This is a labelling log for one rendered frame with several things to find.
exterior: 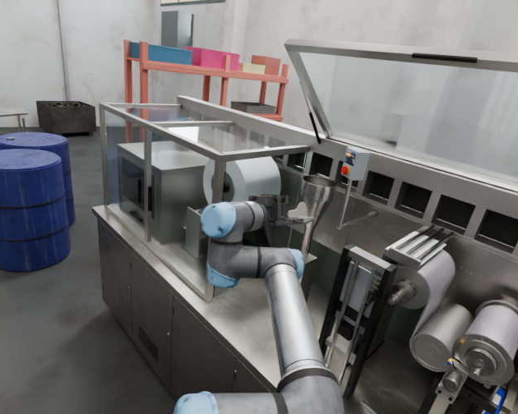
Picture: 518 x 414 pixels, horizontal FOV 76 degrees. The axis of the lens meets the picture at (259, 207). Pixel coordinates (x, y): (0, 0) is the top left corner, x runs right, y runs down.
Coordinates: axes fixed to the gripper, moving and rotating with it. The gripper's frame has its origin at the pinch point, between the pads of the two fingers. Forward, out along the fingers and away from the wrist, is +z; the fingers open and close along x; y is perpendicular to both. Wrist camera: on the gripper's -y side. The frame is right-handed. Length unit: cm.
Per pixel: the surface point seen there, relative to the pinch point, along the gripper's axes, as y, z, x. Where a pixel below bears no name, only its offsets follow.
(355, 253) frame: -10.3, 12.3, -16.2
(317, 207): 1.0, 35.0, 7.7
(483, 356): -35, 20, -51
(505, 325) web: -30, 34, -56
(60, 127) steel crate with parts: 103, 244, 691
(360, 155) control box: 20.5, 22.3, -12.6
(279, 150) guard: 25, 40, 30
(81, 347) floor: -108, 24, 173
